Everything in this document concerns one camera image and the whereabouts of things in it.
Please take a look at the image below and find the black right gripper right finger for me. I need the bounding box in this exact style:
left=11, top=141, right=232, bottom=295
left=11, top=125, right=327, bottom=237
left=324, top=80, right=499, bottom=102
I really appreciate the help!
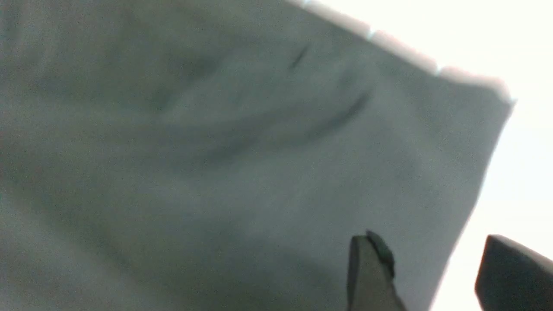
left=474, top=235, right=553, bottom=311

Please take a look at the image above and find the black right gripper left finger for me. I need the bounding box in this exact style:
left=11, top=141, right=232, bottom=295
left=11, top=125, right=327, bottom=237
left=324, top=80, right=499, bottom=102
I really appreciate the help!
left=346, top=230, right=406, bottom=311

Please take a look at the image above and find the dark gray long-sleeved shirt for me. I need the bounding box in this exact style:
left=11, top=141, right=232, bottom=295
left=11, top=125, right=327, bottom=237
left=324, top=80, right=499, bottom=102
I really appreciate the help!
left=1, top=0, right=510, bottom=311

